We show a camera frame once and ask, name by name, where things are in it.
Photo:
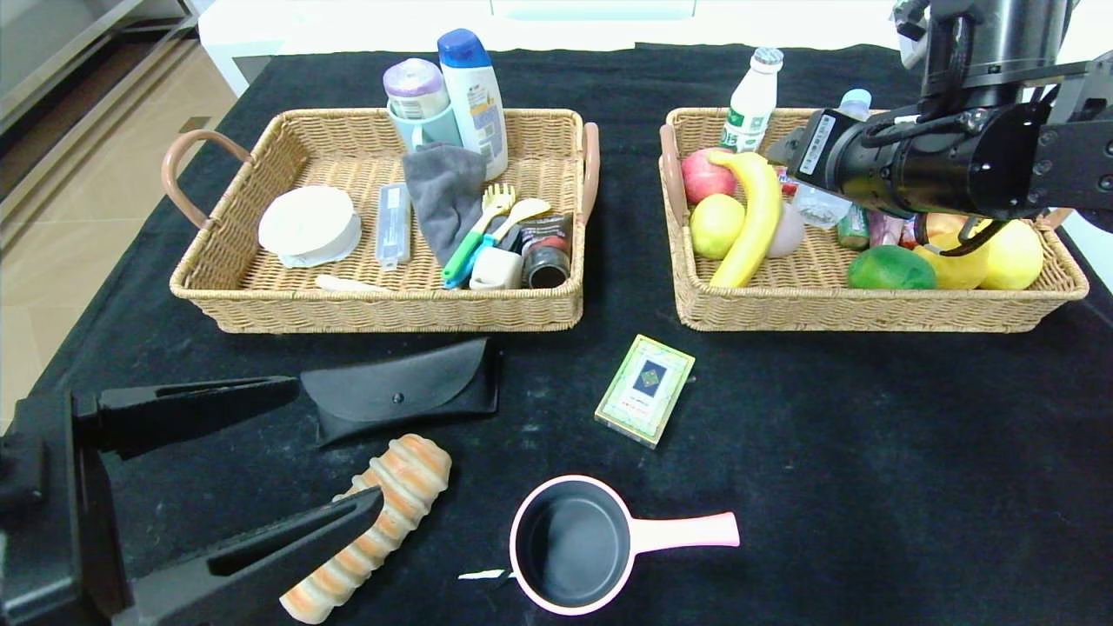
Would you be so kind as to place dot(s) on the red chewy candy bar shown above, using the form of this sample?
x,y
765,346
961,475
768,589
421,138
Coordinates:
x,y
787,183

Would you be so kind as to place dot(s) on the ridged bread loaf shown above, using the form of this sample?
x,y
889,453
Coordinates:
x,y
417,465

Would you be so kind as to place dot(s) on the white cabinet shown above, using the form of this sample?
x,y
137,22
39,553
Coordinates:
x,y
1100,22

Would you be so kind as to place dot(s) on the black glasses case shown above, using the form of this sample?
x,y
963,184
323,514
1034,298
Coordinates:
x,y
409,391

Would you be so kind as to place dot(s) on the wicker basket with household items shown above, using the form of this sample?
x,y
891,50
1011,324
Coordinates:
x,y
374,307

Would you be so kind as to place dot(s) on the black table cloth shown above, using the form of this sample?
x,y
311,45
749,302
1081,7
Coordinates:
x,y
626,217

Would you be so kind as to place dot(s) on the mint green mug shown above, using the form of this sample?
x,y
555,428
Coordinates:
x,y
433,130

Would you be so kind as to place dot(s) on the clear plastic case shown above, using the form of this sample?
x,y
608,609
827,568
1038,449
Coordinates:
x,y
394,224

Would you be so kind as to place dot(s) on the white shampoo bottle blue cap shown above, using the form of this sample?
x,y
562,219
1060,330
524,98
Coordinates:
x,y
474,94

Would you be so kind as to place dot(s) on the green gum pack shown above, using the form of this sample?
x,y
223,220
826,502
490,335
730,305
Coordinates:
x,y
854,230

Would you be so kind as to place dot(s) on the clear water bottle blue cap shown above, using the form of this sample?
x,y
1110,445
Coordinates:
x,y
817,209

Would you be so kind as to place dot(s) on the grey metal shelf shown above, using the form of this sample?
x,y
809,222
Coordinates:
x,y
52,52

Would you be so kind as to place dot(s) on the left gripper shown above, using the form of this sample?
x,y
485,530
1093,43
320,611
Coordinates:
x,y
87,504

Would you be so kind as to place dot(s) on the pink saucepan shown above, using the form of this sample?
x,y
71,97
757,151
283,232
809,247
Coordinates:
x,y
687,532

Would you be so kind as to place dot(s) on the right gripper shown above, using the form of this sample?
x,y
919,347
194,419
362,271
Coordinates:
x,y
815,143

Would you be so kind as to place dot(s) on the purple lid jar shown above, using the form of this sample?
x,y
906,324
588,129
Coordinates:
x,y
416,85

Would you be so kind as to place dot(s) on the pale pink round fruit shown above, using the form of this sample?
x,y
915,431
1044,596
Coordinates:
x,y
789,233

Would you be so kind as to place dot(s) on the croissant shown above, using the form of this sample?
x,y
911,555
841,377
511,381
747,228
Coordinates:
x,y
943,224

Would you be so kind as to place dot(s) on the small cream cup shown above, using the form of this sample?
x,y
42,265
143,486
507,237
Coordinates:
x,y
496,269

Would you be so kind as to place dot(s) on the cream flat stick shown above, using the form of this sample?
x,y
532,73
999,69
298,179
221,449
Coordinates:
x,y
343,283

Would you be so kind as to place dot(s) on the wicker basket with food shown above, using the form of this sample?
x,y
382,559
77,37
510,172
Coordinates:
x,y
783,307

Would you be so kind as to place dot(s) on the green lime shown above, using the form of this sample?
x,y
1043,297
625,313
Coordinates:
x,y
887,269

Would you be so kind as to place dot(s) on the yellow banana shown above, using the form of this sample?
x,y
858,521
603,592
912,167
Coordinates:
x,y
756,217

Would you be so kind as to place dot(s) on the yellow mango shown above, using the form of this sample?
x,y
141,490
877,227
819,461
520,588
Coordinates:
x,y
952,271

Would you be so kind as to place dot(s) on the orange snack packet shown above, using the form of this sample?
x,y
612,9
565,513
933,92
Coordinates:
x,y
910,235

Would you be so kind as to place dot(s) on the white low bench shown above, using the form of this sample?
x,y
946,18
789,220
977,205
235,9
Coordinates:
x,y
252,39

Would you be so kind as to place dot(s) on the playing card box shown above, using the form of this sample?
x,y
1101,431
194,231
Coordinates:
x,y
643,391

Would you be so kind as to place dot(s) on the white paper scrap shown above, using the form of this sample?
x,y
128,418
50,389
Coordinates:
x,y
483,574

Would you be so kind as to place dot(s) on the grey cloth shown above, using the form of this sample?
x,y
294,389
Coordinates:
x,y
443,198

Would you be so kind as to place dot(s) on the small yellow lemon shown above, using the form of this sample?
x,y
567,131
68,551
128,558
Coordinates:
x,y
713,228

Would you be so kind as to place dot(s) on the white yogurt drink bottle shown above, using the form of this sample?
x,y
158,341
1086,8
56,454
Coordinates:
x,y
752,96

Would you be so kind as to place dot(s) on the white round container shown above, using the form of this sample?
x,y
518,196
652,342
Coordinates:
x,y
309,226

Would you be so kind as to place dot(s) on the large yellow lemon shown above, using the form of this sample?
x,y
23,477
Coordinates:
x,y
1017,256

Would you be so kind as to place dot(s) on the dark cup in basket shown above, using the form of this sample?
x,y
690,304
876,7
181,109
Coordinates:
x,y
548,246

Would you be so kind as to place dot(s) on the red apple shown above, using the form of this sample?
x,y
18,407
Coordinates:
x,y
700,178

